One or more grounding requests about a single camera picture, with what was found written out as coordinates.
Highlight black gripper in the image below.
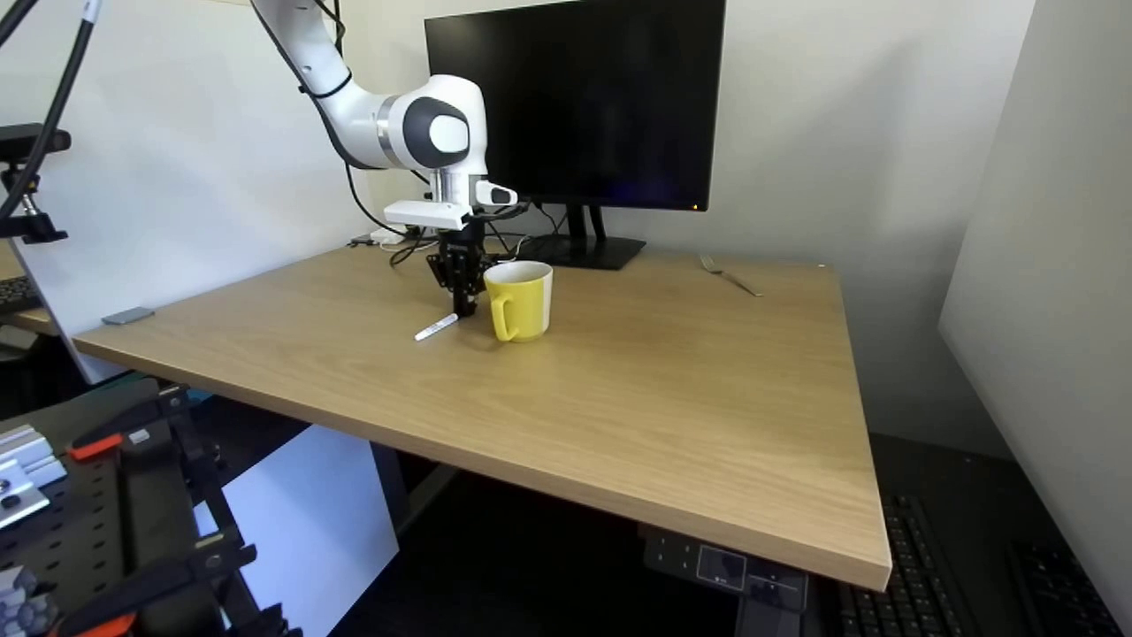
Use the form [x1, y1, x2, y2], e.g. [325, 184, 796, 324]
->
[424, 219, 493, 321]

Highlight white marker with black cap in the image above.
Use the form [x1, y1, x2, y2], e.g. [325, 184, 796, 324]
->
[410, 306, 466, 346]

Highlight yellow mug with white inside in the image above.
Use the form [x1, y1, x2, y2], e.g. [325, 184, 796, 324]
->
[482, 258, 556, 346]

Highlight black monitor stand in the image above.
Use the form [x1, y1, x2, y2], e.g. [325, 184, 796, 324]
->
[515, 200, 653, 272]

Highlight black computer monitor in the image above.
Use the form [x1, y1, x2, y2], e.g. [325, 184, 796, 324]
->
[420, 0, 728, 214]

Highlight white panel under desk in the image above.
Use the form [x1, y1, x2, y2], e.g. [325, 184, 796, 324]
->
[192, 421, 405, 637]

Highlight white foam board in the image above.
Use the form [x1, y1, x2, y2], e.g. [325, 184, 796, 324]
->
[937, 0, 1132, 637]
[0, 0, 379, 384]

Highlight small grey flat block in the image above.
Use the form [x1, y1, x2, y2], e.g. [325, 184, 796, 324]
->
[98, 304, 159, 330]

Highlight desk height control panel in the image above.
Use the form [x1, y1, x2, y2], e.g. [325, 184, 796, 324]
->
[640, 523, 816, 615]

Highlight black perforated metal rack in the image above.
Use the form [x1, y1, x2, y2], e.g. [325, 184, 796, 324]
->
[0, 372, 305, 637]

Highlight silver aluminium profiles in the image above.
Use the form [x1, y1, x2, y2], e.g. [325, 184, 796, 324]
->
[0, 421, 70, 530]

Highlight computer keyboard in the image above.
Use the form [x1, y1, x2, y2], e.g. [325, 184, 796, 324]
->
[832, 490, 986, 637]

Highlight grey metal parts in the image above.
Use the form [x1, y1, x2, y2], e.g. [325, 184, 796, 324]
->
[0, 561, 56, 637]

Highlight thick black cable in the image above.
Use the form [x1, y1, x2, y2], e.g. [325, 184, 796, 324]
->
[387, 199, 528, 269]

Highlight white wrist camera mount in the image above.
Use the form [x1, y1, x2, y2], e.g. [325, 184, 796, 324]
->
[384, 194, 479, 232]

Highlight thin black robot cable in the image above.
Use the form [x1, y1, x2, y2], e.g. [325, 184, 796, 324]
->
[279, 0, 419, 240]

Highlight orange handled black clamp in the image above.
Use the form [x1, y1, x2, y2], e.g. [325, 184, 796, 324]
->
[64, 421, 175, 468]
[50, 538, 263, 637]

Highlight thick black robot hose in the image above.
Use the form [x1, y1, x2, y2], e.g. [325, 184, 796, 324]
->
[0, 0, 108, 229]

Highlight black camera on tripod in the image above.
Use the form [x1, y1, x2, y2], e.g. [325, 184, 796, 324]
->
[0, 120, 74, 249]

